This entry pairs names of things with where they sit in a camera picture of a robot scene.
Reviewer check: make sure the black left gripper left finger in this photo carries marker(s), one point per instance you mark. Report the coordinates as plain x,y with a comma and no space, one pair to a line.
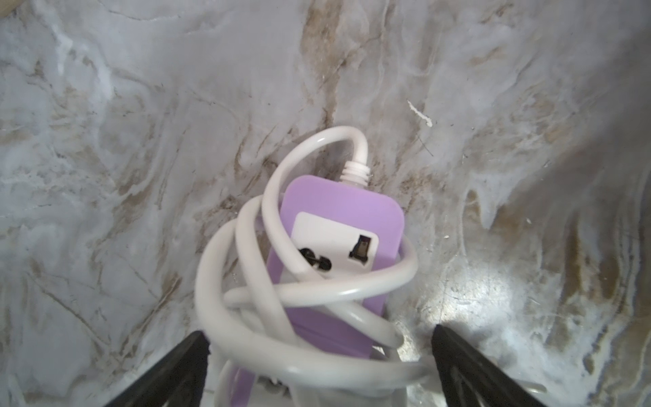
177,379

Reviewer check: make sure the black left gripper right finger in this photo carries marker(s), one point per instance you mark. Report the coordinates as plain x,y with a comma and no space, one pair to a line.
469,378

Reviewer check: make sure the purple power strip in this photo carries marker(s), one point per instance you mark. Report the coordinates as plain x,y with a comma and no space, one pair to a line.
319,263

